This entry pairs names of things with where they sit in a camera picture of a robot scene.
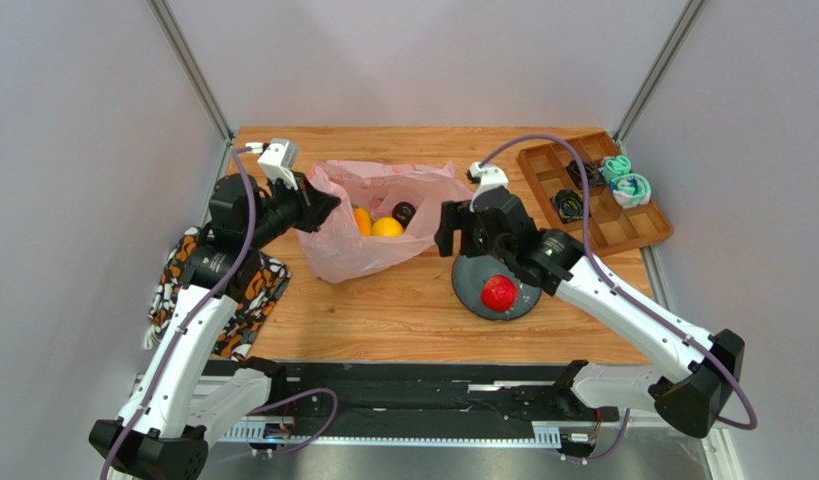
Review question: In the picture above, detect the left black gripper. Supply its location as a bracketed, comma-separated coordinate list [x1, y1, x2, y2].
[244, 170, 340, 250]

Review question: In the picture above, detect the dark purple plum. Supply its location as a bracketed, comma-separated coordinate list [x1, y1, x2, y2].
[391, 202, 417, 228]

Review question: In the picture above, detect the yellow lemon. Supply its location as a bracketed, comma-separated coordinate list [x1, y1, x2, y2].
[371, 217, 405, 237]

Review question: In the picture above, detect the pink peach plastic bag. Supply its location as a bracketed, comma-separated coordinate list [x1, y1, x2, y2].
[297, 160, 473, 284]

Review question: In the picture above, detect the yellow orange mango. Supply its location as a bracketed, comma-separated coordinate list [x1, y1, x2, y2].
[353, 207, 373, 237]

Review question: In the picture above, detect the red apple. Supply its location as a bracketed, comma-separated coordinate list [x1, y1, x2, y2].
[480, 275, 520, 313]

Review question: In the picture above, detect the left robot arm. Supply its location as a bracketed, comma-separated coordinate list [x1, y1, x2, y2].
[89, 172, 341, 479]

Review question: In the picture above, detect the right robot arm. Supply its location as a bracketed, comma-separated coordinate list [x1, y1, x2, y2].
[435, 187, 758, 438]

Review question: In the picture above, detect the dark round plate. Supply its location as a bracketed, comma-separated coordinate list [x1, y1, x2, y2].
[451, 256, 543, 321]

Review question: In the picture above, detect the orange black patterned cloth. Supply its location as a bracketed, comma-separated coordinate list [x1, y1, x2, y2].
[143, 226, 292, 361]

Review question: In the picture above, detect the dark green patterned sock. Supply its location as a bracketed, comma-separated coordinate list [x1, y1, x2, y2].
[550, 189, 585, 225]

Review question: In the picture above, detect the black rolled sock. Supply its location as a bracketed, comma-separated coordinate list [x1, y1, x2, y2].
[566, 160, 607, 190]

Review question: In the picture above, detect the wooden compartment tray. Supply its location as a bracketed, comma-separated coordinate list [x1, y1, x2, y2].
[517, 133, 674, 256]

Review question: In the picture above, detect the mint green rolled sock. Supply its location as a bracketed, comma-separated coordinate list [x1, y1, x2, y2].
[600, 155, 632, 184]

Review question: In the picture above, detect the white teal rolled sock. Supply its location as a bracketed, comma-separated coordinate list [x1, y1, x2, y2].
[610, 173, 652, 209]

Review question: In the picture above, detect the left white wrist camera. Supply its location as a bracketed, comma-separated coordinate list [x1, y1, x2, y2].
[244, 138, 299, 191]

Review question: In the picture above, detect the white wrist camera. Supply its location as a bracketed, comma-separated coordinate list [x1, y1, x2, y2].
[244, 138, 299, 191]
[467, 162, 509, 212]

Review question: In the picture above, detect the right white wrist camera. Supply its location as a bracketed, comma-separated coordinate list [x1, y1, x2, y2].
[467, 162, 509, 212]

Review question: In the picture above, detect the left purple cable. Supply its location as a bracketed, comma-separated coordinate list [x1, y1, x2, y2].
[99, 147, 261, 480]

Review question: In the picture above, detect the purple cable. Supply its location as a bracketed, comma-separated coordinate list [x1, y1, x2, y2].
[478, 134, 759, 464]
[99, 147, 261, 480]

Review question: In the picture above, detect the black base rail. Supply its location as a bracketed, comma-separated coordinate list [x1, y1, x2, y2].
[225, 361, 622, 448]

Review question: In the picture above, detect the left aluminium frame post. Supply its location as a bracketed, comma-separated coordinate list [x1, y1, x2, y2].
[146, 0, 234, 145]

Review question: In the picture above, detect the aluminium frame post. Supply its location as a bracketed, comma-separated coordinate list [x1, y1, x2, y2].
[146, 0, 234, 145]
[612, 0, 709, 147]

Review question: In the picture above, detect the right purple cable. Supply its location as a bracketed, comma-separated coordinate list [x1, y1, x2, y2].
[478, 134, 759, 464]

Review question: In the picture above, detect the right aluminium frame post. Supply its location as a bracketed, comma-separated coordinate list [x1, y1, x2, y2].
[612, 0, 709, 147]

